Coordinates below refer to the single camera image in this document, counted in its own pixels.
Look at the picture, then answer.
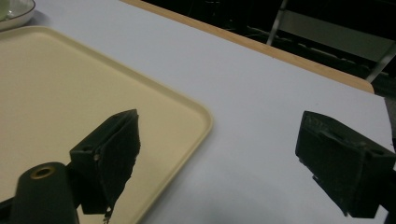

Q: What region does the cream plastic tray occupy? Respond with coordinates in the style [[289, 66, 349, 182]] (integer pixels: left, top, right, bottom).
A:
[[0, 25, 214, 224]]

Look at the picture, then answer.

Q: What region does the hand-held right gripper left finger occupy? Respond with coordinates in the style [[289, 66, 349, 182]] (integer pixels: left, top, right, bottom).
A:
[[69, 108, 141, 224]]

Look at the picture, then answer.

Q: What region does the white bowl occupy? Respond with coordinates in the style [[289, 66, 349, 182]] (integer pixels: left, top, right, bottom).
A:
[[0, 0, 36, 32]]

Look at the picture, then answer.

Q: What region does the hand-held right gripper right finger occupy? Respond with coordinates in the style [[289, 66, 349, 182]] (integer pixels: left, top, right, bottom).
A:
[[294, 110, 396, 218]]

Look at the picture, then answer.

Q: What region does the metal stand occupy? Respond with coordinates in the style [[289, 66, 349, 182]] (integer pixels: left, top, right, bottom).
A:
[[266, 0, 396, 84]]

